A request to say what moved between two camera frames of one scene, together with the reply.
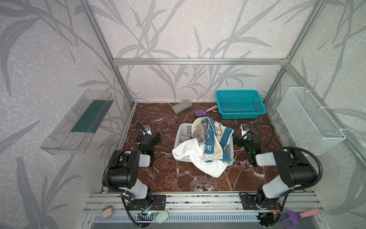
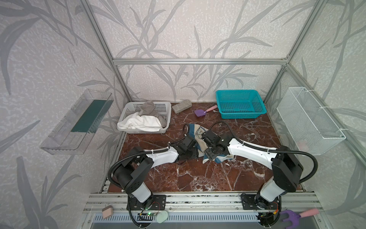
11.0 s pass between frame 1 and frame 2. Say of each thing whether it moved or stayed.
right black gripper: moved
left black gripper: moved
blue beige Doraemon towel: moved
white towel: moved
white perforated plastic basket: moved
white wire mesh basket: stayed
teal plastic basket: stayed
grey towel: moved
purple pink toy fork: stayed
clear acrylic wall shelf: stayed
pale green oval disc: stayed
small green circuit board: stayed
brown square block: stayed
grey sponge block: stayed
